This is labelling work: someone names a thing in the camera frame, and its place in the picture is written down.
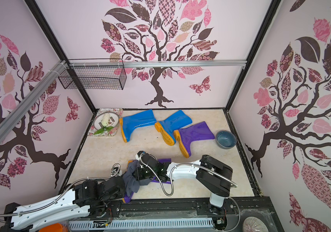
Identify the purple boot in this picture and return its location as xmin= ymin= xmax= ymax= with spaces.
xmin=173 ymin=121 xmax=215 ymax=158
xmin=122 ymin=158 xmax=171 ymax=203

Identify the grey cloth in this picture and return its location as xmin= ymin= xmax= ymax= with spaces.
xmin=122 ymin=160 xmax=151 ymax=197

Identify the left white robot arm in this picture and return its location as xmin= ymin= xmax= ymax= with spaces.
xmin=0 ymin=176 xmax=125 ymax=232

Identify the blue boot on left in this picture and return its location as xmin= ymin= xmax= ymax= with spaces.
xmin=119 ymin=110 xmax=157 ymax=143

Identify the blue boot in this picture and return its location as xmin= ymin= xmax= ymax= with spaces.
xmin=119 ymin=110 xmax=157 ymax=143
xmin=154 ymin=110 xmax=192 ymax=146

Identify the blue boot on right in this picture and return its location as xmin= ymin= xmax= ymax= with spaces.
xmin=154 ymin=110 xmax=192 ymax=146

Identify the floral square tray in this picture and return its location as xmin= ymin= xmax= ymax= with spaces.
xmin=88 ymin=108 xmax=123 ymax=137

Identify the white patterned plate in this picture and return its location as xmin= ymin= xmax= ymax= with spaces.
xmin=93 ymin=112 xmax=120 ymax=130

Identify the orange round object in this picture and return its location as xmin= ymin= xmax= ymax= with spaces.
xmin=39 ymin=223 xmax=68 ymax=232

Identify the grey-blue bowl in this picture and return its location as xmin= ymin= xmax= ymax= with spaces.
xmin=215 ymin=130 xmax=237 ymax=149

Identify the white slotted cable duct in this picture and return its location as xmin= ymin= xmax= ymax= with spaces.
xmin=61 ymin=217 xmax=214 ymax=232

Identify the black wire basket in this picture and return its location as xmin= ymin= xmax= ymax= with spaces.
xmin=59 ymin=58 xmax=127 ymax=90

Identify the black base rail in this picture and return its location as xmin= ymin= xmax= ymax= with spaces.
xmin=31 ymin=196 xmax=285 ymax=232

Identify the round wire fan guard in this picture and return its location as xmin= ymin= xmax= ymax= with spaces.
xmin=243 ymin=217 xmax=269 ymax=232

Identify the back aluminium rail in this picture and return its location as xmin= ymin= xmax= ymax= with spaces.
xmin=69 ymin=60 xmax=247 ymax=68

